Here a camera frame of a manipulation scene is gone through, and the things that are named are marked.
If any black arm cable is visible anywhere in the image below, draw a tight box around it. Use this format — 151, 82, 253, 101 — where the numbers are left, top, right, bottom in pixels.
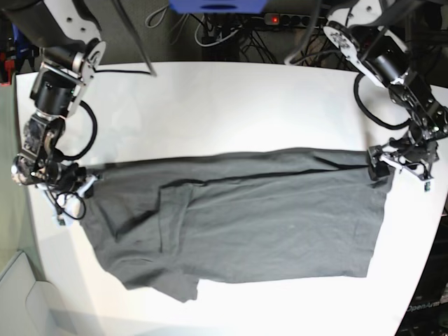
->
94, 0, 158, 78

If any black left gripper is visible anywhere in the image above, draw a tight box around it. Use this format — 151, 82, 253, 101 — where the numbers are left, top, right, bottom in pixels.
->
367, 141, 438, 181

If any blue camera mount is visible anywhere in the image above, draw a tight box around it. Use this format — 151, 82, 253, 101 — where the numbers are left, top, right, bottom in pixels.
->
169, 0, 267, 13

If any dark grey t-shirt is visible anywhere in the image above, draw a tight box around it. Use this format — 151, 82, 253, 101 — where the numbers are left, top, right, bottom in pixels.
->
80, 148, 393, 302

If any black power strip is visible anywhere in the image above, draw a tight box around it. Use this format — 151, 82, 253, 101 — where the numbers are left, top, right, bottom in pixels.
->
263, 13, 312, 29

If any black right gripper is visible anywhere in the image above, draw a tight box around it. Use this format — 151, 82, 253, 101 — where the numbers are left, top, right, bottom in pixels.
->
48, 166, 87, 193

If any red clamp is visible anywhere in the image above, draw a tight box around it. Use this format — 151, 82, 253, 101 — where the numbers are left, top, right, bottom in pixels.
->
1, 52, 15, 85

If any white camera bracket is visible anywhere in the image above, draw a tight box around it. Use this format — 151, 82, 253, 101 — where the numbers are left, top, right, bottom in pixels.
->
375, 144, 433, 193
38, 174, 99, 227

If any black cable bundle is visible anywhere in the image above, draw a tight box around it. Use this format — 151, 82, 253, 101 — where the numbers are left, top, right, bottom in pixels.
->
192, 13, 333, 66

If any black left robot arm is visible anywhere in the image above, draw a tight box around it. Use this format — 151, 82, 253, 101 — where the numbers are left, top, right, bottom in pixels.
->
323, 1, 447, 183

